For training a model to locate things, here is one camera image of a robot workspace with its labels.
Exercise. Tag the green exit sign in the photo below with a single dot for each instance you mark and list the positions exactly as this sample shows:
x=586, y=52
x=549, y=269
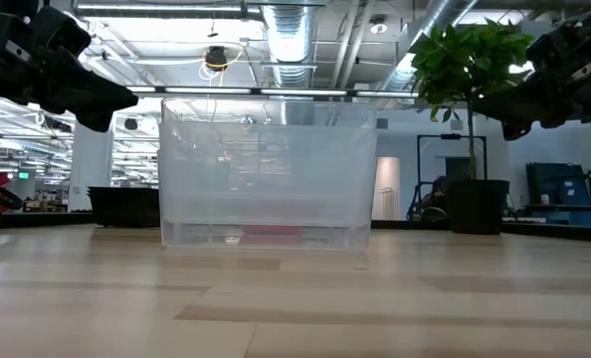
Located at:
x=24, y=175

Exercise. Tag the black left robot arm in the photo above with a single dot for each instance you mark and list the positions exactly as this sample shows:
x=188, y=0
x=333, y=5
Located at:
x=2, y=6

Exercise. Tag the slanted silver ventilation duct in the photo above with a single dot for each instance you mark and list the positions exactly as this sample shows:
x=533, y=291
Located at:
x=445, y=17

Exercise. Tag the long ceiling light bar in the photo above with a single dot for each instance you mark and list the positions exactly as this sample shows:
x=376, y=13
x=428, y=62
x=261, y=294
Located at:
x=256, y=92

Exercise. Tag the black plant pot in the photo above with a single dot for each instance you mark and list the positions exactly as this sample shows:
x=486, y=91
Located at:
x=476, y=206

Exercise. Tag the white door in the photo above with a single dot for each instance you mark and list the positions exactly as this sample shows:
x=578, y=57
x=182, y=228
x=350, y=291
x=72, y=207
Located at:
x=386, y=184

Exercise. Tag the small white cup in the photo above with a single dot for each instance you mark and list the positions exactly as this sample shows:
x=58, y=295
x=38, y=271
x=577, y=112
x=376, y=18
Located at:
x=544, y=200

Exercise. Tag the ribbed silver ventilation duct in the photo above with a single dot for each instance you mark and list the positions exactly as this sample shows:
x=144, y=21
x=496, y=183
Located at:
x=289, y=45

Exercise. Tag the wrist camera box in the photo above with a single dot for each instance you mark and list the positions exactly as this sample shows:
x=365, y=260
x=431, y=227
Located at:
x=549, y=47
x=61, y=31

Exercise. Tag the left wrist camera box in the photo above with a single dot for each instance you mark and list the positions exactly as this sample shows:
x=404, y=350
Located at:
x=61, y=31

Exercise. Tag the green leafy plant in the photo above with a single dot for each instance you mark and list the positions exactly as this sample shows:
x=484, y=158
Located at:
x=464, y=59

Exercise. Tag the dark chair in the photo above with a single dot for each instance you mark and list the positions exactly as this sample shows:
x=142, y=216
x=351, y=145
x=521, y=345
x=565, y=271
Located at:
x=427, y=204

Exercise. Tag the black round speaker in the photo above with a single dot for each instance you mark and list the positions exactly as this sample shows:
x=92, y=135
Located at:
x=131, y=124

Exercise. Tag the black hanging ceiling camera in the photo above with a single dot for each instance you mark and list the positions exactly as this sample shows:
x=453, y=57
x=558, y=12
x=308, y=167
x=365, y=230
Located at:
x=216, y=58

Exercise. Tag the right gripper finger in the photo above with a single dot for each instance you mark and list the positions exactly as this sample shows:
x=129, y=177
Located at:
x=517, y=130
x=522, y=104

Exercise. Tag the black slotted plastic basket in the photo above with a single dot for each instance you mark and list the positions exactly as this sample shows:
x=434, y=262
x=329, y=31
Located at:
x=124, y=209

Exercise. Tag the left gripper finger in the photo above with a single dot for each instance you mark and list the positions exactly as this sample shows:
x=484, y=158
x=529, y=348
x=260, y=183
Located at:
x=100, y=122
x=91, y=94

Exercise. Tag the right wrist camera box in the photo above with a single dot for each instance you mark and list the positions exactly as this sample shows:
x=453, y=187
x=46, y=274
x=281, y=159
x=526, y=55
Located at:
x=549, y=47

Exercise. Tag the black aluminium table frame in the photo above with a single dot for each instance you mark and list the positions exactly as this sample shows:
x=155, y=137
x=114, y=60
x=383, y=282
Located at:
x=564, y=232

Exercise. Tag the grey ceiling pipe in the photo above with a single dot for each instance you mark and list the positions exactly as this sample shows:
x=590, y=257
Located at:
x=166, y=7

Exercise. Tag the blue machine cart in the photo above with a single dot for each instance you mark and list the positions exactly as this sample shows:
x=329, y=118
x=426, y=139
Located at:
x=561, y=189

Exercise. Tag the clear plastic bin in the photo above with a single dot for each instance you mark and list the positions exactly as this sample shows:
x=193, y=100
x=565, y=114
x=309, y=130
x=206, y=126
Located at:
x=201, y=238
x=268, y=110

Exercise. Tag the white column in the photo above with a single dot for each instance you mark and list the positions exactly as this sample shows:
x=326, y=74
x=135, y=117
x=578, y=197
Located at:
x=91, y=169

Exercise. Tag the black metal stand frame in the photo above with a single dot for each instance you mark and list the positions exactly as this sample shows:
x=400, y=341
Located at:
x=450, y=136

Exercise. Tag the red slotted plastic basket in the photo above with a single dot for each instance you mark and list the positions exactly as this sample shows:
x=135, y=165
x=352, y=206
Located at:
x=273, y=230

